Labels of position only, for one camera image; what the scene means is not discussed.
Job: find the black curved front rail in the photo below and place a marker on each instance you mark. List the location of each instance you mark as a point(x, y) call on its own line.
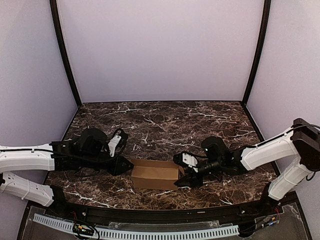
point(290, 225)

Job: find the white slotted cable duct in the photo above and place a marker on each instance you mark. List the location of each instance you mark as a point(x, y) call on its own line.
point(135, 232)

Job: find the brown cardboard box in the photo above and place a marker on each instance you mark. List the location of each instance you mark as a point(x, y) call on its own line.
point(155, 174)

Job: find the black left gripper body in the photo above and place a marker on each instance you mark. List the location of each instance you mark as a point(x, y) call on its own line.
point(115, 165)

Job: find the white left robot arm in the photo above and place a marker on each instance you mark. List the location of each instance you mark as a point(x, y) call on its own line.
point(92, 150)

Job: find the black corner post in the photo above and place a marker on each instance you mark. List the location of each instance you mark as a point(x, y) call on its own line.
point(258, 52)
point(63, 51)

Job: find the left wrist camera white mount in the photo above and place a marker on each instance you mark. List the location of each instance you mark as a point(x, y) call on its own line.
point(118, 140)

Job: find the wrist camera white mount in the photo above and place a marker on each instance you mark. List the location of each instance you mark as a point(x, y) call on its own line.
point(118, 140)
point(186, 160)

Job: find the black right corner post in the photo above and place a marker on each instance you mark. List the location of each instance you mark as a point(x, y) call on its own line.
point(258, 52)

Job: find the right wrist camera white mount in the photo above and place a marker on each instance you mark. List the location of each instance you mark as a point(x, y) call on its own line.
point(186, 160)

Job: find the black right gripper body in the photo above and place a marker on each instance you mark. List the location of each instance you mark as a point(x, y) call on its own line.
point(195, 177)

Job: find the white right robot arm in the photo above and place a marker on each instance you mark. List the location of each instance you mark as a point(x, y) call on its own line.
point(301, 141)

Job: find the right green circuit board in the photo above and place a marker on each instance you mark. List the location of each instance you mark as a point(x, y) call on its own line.
point(267, 221)

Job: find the black left corner post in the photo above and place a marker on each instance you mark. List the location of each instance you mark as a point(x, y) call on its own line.
point(63, 51)

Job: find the green circuit board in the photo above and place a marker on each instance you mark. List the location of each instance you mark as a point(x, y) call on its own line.
point(83, 229)
point(267, 221)

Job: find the left green circuit board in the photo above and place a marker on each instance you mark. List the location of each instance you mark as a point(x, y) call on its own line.
point(83, 229)

